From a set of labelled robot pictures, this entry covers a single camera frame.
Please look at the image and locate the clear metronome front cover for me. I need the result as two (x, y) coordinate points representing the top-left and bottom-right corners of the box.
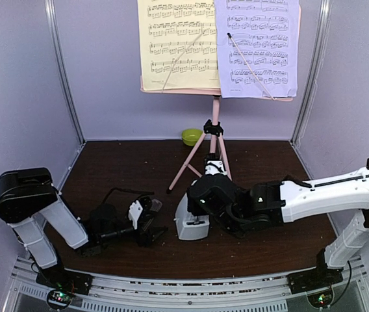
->
(149, 198), (162, 214)

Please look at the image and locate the white metronome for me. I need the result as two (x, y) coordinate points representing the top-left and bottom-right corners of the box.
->
(174, 188), (210, 241)

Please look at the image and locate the pink music stand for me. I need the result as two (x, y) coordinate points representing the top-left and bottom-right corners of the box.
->
(140, 0), (302, 195)

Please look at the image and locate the yellow sheet music page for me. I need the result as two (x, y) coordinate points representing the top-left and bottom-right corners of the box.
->
(137, 1), (220, 92)

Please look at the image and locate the purple sheet music page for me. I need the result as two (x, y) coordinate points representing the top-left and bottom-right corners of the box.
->
(214, 0), (301, 100)

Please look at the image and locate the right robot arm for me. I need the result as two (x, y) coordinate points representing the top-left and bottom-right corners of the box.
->
(175, 159), (369, 287)

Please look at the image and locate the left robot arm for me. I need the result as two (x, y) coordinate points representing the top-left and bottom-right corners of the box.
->
(0, 167), (168, 289)

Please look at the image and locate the green plastic bowl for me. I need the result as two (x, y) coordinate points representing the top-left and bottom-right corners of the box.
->
(181, 128), (203, 146)

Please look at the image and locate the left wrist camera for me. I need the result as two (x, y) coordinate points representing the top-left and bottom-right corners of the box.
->
(127, 196), (154, 230)

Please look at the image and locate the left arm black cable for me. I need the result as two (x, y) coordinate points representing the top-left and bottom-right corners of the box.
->
(101, 187), (155, 209)

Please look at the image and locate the front aluminium rail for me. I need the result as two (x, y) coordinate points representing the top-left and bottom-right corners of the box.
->
(8, 271), (367, 312)

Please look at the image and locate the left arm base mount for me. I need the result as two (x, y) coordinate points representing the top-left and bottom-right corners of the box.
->
(36, 266), (93, 311)

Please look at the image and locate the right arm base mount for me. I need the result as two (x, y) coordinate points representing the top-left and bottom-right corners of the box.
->
(287, 268), (343, 309)

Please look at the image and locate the right aluminium frame post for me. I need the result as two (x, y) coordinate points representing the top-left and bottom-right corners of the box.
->
(291, 0), (332, 150)

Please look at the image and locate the aluminium frame post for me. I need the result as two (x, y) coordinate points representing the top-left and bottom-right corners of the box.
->
(291, 0), (332, 150)
(44, 0), (86, 146)

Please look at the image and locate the left aluminium frame post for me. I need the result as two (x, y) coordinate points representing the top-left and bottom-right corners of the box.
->
(44, 0), (86, 146)

